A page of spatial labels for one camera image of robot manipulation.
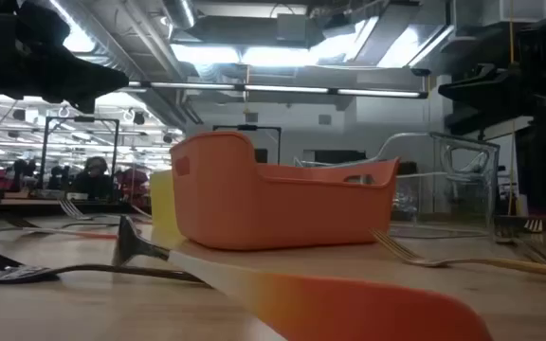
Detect person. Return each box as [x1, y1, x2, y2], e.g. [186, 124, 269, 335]
[71, 155, 113, 200]
[47, 164, 65, 191]

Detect silver air duct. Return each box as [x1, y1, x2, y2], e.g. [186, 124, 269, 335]
[161, 0, 197, 30]

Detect orange-handled silver fork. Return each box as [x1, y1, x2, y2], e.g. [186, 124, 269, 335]
[111, 215, 495, 341]
[58, 198, 125, 223]

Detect yellow extension cord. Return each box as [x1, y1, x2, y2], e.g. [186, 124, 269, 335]
[506, 0, 519, 217]

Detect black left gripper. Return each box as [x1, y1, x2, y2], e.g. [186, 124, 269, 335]
[0, 0, 130, 114]

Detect black wall screen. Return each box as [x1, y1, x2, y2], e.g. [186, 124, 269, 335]
[313, 150, 368, 167]

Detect red background object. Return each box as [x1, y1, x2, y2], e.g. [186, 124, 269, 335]
[116, 168, 151, 207]

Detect black robot station frame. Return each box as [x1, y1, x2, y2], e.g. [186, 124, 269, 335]
[40, 116, 120, 190]
[212, 124, 282, 165]

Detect orange plastic bin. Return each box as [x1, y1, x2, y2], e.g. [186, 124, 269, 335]
[169, 131, 401, 251]

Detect yellow plastic bin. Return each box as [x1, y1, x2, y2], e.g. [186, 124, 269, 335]
[149, 169, 189, 248]

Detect long ceiling tube light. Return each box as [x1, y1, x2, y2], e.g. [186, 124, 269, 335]
[116, 80, 429, 99]

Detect clear plastic bin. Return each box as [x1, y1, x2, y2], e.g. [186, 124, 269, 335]
[294, 131, 501, 239]

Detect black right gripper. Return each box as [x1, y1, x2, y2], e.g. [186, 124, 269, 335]
[438, 16, 546, 110]

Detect black fork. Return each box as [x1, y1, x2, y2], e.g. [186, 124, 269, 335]
[5, 216, 121, 229]
[0, 240, 210, 288]

